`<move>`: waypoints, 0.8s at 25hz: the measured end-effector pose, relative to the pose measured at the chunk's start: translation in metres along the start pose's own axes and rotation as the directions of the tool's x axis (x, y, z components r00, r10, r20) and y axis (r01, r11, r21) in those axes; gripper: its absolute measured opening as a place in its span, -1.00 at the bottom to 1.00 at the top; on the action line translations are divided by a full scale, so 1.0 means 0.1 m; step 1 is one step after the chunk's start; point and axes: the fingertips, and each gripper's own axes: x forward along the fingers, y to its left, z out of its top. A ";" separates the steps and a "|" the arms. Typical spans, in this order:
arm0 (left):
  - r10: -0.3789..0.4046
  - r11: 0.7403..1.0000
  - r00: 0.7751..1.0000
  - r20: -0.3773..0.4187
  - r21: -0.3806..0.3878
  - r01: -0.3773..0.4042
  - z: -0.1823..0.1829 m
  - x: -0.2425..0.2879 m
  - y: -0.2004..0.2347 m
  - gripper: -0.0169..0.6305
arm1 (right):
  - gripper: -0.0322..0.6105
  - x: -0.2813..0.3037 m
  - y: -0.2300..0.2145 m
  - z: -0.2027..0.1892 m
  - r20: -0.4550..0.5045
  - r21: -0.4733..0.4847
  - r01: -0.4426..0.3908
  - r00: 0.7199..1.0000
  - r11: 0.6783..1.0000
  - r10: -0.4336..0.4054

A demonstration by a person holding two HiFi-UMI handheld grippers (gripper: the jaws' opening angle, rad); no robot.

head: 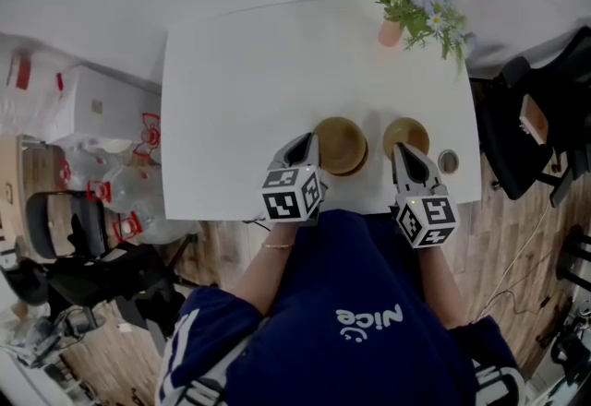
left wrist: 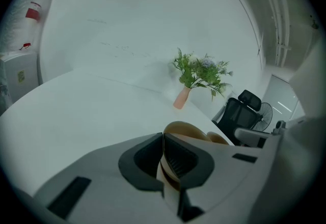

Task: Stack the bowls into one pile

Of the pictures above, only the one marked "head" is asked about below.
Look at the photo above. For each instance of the pile of plastic bags and boxes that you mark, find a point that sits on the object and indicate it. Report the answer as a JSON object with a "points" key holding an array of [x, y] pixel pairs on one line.
{"points": [[124, 182]]}

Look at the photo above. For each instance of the person's right forearm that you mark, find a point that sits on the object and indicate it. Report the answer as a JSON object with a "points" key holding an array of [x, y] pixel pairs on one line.
{"points": [[438, 284]]}

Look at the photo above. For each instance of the brown cardboard box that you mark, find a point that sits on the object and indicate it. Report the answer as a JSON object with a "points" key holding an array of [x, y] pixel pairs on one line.
{"points": [[535, 118]]}

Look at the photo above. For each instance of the round metal table grommet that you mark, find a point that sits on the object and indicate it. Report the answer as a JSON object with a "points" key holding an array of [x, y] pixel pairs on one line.
{"points": [[448, 161]]}

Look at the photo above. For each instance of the black round stool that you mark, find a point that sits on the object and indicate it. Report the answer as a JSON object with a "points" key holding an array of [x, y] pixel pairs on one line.
{"points": [[577, 256]]}

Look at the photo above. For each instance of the pink vase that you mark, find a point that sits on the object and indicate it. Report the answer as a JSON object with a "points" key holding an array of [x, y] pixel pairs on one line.
{"points": [[389, 32]]}

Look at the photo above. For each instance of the white carton box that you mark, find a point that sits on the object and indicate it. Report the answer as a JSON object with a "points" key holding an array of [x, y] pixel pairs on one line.
{"points": [[111, 104]]}

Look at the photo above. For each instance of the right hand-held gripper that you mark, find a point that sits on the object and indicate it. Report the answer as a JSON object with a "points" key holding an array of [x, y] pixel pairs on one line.
{"points": [[427, 222]]}

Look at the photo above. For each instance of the person's navy blue shirt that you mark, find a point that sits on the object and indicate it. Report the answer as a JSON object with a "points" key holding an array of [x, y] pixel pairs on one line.
{"points": [[341, 266]]}

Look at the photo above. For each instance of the light wooden cabinet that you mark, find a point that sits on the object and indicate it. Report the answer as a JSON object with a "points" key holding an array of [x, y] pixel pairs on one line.
{"points": [[9, 192]]}

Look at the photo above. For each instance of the black office chair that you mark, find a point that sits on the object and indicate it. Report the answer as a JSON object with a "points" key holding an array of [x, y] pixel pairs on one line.
{"points": [[124, 275], [498, 141]]}

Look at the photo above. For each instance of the person's left forearm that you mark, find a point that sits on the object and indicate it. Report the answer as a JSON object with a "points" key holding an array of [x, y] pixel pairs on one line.
{"points": [[268, 275]]}

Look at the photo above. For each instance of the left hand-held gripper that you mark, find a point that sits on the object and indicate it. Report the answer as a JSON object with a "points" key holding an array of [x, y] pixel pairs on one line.
{"points": [[286, 196]]}

